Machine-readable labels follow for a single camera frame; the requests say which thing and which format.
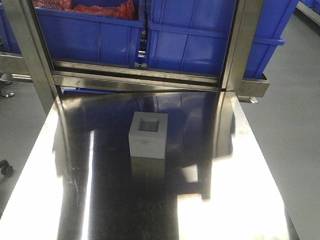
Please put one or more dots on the black caster wheel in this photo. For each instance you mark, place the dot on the black caster wheel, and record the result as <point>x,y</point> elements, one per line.
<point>6,169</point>

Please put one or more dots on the stainless steel rack frame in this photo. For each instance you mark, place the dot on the stainless steel rack frame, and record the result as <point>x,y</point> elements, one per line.
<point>34,64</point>

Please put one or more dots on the blue bin far left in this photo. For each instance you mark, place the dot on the blue bin far left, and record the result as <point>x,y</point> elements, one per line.
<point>6,33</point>

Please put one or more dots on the blue bin with red contents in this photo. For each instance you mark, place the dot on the blue bin with red contents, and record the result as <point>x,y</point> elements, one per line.
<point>94,38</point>

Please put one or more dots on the gray square hollow base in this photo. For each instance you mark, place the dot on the gray square hollow base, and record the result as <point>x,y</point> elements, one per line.
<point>148,135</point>

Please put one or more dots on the red mesh bag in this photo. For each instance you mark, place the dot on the red mesh bag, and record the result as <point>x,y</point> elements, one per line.
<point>125,10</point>

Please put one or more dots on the blue plastic bin centre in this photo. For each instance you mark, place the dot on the blue plastic bin centre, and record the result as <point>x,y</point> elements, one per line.
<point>192,35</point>

